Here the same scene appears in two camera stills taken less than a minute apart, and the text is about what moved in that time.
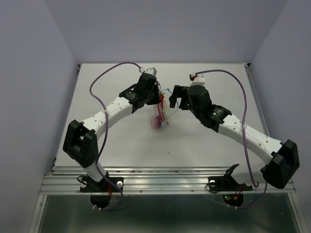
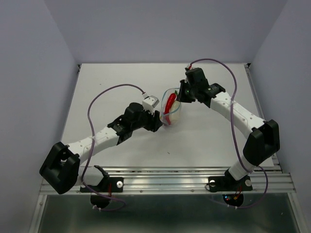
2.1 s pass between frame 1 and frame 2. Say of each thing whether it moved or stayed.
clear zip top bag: moved
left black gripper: moved
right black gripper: moved
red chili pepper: moved
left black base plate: stayed
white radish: moved
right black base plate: stayed
